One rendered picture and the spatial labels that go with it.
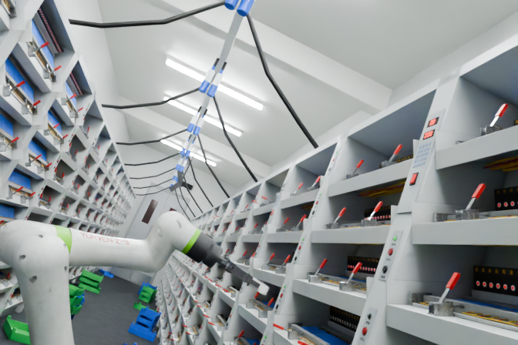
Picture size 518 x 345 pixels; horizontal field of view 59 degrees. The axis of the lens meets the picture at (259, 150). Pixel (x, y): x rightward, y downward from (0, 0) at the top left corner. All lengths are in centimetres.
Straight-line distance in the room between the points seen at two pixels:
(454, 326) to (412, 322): 13
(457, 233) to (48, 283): 92
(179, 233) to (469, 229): 89
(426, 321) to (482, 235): 19
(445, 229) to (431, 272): 16
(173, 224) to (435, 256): 79
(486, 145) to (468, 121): 23
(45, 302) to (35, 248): 13
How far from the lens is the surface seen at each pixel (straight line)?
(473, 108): 127
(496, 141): 102
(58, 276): 124
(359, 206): 184
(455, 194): 119
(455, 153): 112
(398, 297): 110
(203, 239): 152
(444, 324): 92
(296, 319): 176
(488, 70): 123
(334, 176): 181
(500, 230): 89
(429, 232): 106
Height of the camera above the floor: 99
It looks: 15 degrees up
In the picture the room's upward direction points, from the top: 23 degrees clockwise
